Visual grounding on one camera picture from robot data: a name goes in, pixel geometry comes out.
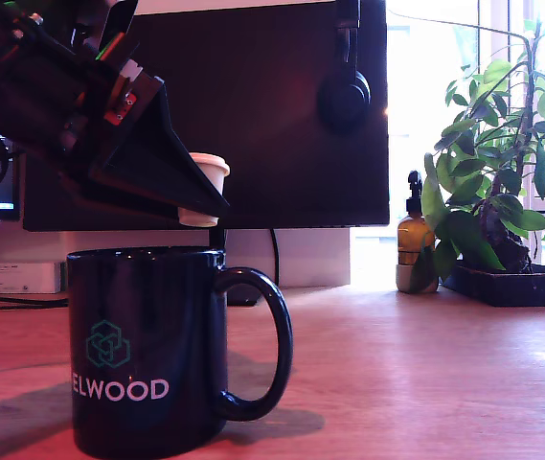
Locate green leafy houseplant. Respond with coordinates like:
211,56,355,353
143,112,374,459
420,18,545,284

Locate black monitor stand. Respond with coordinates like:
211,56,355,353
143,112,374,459
210,228,260,308

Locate black headphones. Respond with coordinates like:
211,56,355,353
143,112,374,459
316,0,373,135

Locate cream coffee capsule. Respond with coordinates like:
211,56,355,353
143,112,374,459
177,151,232,227

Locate large black monitor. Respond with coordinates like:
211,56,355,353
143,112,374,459
21,0,391,233

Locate black plant tray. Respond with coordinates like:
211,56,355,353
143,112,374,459
442,261,545,308

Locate black cable on table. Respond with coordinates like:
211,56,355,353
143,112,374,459
0,292,70,311

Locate black hanging monitor cable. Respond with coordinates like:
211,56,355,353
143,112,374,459
269,228,282,288

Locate amber pump bottle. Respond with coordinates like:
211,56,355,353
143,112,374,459
395,170,441,294

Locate white flat box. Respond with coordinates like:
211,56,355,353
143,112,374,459
0,261,62,295

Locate black mug with Elwood print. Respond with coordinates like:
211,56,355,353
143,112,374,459
65,246,295,459

